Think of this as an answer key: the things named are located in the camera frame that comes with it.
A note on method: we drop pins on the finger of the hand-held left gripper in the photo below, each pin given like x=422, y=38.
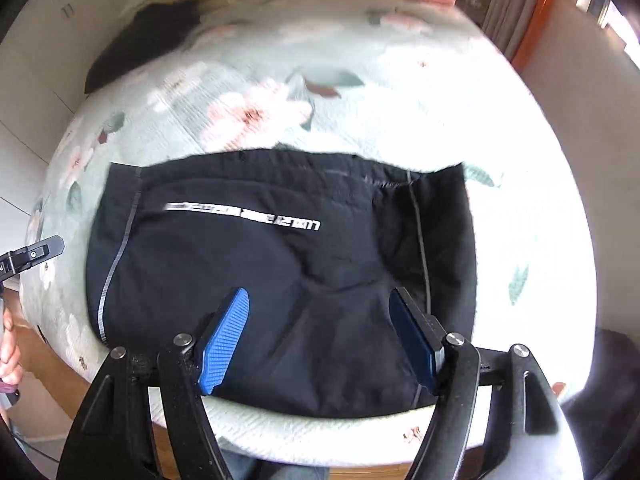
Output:
x=40, y=252

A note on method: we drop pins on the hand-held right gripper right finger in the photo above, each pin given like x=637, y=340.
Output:
x=415, y=340

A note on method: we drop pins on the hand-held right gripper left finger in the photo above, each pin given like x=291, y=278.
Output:
x=222, y=342

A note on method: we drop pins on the black garment with reflective piping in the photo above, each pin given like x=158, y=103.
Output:
x=280, y=290

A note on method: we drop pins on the person's left hand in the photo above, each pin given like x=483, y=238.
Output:
x=9, y=360

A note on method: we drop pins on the person's leg in jeans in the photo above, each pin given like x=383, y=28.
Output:
x=275, y=467

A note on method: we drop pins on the white wardrobe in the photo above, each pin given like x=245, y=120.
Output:
x=45, y=60

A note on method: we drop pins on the dark grey cloth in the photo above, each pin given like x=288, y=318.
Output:
x=607, y=400

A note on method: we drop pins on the dark folded cloth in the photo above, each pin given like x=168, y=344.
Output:
x=140, y=40

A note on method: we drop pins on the floral pale green bedspread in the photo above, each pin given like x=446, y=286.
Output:
x=350, y=90

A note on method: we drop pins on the beige curtain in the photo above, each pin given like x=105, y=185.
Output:
x=512, y=0

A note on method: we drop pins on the window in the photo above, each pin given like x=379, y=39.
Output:
x=607, y=5

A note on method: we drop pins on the wooden bed frame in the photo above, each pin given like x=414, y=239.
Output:
x=60, y=380

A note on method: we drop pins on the orange door frame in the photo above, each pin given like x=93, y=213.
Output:
x=545, y=20

